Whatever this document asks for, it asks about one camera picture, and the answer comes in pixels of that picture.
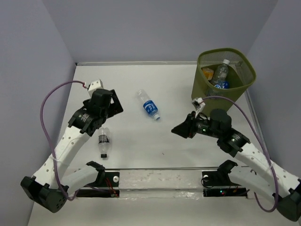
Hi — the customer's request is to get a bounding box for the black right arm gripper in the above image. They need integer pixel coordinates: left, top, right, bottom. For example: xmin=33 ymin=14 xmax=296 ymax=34
xmin=171 ymin=110 xmax=221 ymax=138

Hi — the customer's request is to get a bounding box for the clear bottle black cap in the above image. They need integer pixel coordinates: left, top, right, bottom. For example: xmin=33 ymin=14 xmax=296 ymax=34
xmin=98 ymin=127 xmax=111 ymax=159

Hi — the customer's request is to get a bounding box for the blue label bottle white cap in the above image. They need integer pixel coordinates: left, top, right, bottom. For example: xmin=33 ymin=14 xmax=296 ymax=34
xmin=214 ymin=81 xmax=230 ymax=89

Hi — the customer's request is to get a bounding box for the yellow label drink bottle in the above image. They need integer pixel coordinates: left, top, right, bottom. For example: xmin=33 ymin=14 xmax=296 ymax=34
xmin=202 ymin=68 xmax=214 ymax=81

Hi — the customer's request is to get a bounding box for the clear crushed bottle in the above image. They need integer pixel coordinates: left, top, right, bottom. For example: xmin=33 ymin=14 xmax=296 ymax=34
xmin=210 ymin=59 xmax=230 ymax=89

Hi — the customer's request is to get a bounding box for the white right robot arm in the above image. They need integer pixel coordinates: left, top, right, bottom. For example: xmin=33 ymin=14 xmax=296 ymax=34
xmin=171 ymin=109 xmax=301 ymax=222

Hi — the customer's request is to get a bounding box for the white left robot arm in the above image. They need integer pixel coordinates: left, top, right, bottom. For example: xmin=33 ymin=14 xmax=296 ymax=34
xmin=21 ymin=89 xmax=123 ymax=213

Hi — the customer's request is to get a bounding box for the green plastic waste bin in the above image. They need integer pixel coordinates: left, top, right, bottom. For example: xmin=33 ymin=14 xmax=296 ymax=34
xmin=191 ymin=48 xmax=256 ymax=102

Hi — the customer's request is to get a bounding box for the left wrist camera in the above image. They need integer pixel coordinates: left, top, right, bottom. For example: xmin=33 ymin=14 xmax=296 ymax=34
xmin=87 ymin=79 xmax=103 ymax=97

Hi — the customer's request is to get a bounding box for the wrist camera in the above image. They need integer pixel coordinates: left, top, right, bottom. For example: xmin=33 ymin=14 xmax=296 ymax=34
xmin=191 ymin=97 xmax=206 ymax=118
xmin=87 ymin=79 xmax=103 ymax=97

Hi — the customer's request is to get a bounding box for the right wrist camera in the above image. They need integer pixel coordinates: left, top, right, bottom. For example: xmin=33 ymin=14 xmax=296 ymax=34
xmin=191 ymin=97 xmax=206 ymax=118

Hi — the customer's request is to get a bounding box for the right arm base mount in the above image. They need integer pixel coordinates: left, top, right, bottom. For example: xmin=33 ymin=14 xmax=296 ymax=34
xmin=200 ymin=160 xmax=249 ymax=198

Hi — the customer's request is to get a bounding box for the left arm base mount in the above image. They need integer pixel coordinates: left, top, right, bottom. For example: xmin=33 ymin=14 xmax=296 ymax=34
xmin=76 ymin=161 xmax=120 ymax=198

